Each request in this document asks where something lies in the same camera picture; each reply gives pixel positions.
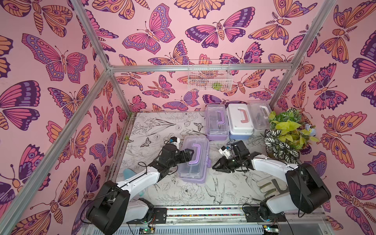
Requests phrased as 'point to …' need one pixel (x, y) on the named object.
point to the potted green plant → (287, 136)
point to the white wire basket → (209, 80)
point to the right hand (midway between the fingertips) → (215, 167)
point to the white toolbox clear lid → (260, 110)
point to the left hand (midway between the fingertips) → (190, 152)
